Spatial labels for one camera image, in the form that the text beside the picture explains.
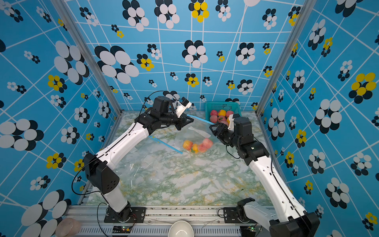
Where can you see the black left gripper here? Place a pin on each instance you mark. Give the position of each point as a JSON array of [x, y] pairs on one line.
[[180, 124]]

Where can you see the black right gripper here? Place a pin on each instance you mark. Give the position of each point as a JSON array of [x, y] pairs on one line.
[[220, 132]]

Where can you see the pink red peach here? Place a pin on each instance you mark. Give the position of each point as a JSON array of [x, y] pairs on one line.
[[202, 148]]

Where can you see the clear zip-top bag blue zipper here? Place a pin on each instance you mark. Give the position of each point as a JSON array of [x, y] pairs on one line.
[[195, 132]]

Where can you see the red yellow peach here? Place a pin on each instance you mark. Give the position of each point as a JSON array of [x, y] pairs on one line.
[[187, 145]]

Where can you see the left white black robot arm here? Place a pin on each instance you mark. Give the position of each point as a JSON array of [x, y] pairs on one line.
[[99, 168]]

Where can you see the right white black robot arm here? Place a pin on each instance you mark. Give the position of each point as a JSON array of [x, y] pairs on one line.
[[289, 218]]

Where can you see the pink peach in basket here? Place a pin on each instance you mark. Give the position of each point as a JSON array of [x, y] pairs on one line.
[[214, 118]]

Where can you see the yellow peach in basket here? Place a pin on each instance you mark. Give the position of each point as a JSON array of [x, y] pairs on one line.
[[222, 113]]

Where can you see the teal plastic basket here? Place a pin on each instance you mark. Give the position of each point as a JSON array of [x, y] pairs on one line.
[[227, 106]]

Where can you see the white bowl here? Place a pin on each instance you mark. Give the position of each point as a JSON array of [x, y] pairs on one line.
[[181, 229]]

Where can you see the pink translucent object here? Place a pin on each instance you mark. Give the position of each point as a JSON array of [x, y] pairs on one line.
[[68, 227]]

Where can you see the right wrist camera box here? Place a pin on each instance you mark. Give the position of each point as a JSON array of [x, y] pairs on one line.
[[239, 124]]

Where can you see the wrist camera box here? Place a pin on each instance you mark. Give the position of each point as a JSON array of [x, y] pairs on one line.
[[164, 106], [239, 124]]

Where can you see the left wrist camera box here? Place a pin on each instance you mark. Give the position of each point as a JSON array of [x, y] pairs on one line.
[[164, 106]]

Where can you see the aluminium front rail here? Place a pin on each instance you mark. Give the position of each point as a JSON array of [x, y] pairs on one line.
[[156, 221]]

